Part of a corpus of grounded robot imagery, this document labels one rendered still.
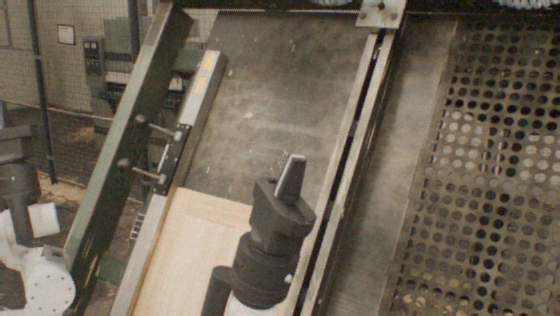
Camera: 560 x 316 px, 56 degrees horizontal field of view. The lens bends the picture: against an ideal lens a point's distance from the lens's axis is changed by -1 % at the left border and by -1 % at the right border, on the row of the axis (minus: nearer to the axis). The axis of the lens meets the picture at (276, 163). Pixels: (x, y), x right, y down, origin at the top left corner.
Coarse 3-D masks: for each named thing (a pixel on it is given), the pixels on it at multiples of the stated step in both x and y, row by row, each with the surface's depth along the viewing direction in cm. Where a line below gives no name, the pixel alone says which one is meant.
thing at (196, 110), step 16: (224, 64) 147; (208, 80) 143; (192, 96) 144; (208, 96) 143; (192, 112) 142; (208, 112) 144; (192, 128) 140; (192, 144) 141; (176, 176) 138; (160, 208) 137; (144, 224) 138; (160, 224) 136; (144, 240) 136; (144, 256) 134; (128, 272) 135; (144, 272) 135; (128, 288) 134; (128, 304) 132
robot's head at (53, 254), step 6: (48, 246) 87; (54, 246) 88; (42, 252) 87; (48, 252) 82; (54, 252) 87; (60, 252) 87; (66, 252) 87; (48, 258) 80; (54, 258) 80; (60, 258) 81; (66, 258) 82; (66, 264) 81
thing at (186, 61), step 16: (176, 64) 162; (192, 64) 159; (192, 80) 159; (464, 80) 116; (480, 80) 114; (512, 96) 110; (528, 96) 108; (512, 112) 112; (528, 112) 110; (544, 112) 107; (160, 160) 155; (144, 208) 152; (112, 256) 150; (96, 272) 151; (112, 272) 148
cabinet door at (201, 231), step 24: (192, 192) 136; (168, 216) 137; (192, 216) 134; (216, 216) 130; (240, 216) 127; (168, 240) 135; (192, 240) 132; (216, 240) 128; (168, 264) 133; (192, 264) 129; (216, 264) 126; (144, 288) 134; (168, 288) 131; (192, 288) 127; (144, 312) 131; (168, 312) 128; (192, 312) 125
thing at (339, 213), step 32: (384, 0) 115; (384, 32) 116; (384, 64) 114; (352, 96) 116; (384, 96) 117; (352, 128) 114; (352, 160) 111; (352, 192) 111; (320, 224) 110; (320, 256) 108; (320, 288) 106
